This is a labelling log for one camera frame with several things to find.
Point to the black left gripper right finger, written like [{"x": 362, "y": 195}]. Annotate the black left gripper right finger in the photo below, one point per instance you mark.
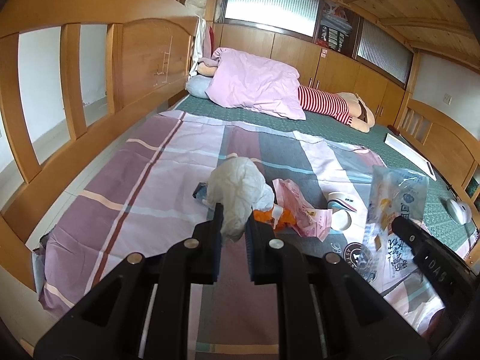
[{"x": 325, "y": 309}]

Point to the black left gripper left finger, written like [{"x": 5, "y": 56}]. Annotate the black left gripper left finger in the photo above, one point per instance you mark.
[{"x": 140, "y": 309}]

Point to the white paper cup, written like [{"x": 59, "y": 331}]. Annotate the white paper cup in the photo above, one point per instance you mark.
[{"x": 343, "y": 211}]

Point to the pink plastic bag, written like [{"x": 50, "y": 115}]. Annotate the pink plastic bag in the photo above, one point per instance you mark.
[{"x": 309, "y": 221}]

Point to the clear cartoon plastic bag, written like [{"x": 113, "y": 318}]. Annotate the clear cartoon plastic bag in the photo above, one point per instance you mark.
[{"x": 395, "y": 192}]

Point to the grey plastic bag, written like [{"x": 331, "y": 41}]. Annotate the grey plastic bag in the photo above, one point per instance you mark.
[{"x": 200, "y": 192}]

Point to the white tissue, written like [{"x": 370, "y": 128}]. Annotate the white tissue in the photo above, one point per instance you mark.
[{"x": 240, "y": 187}]

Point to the orange snack wrapper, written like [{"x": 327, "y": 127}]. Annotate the orange snack wrapper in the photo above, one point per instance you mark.
[{"x": 278, "y": 217}]

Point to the white massager device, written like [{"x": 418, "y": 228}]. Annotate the white massager device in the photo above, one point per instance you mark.
[{"x": 459, "y": 211}]

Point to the green bed mat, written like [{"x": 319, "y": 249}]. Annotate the green bed mat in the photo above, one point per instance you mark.
[{"x": 460, "y": 238}]

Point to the striped pink grey bedsheet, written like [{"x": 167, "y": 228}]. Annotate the striped pink grey bedsheet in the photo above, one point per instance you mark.
[{"x": 141, "y": 201}]

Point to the striped plush doll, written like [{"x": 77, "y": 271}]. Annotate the striped plush doll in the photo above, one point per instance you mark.
[{"x": 346, "y": 108}]

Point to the light blue pillow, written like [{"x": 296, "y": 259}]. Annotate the light blue pillow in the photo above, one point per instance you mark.
[{"x": 197, "y": 86}]

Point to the pink pillow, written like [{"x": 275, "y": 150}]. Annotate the pink pillow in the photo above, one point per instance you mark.
[{"x": 256, "y": 84}]

